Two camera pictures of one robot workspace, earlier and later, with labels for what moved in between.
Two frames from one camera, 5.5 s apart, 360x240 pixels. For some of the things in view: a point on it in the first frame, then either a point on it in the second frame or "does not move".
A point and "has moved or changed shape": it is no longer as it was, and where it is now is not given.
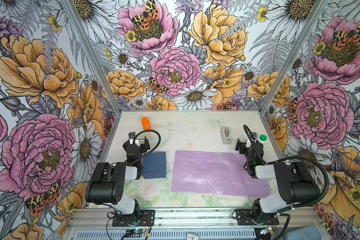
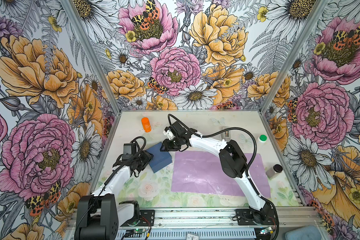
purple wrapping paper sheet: (216, 173) does not move
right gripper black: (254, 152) to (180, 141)
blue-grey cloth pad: (307, 232) does not move
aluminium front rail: (102, 218) does not move
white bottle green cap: (263, 138) does not move
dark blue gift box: (154, 165) has moved or changed shape
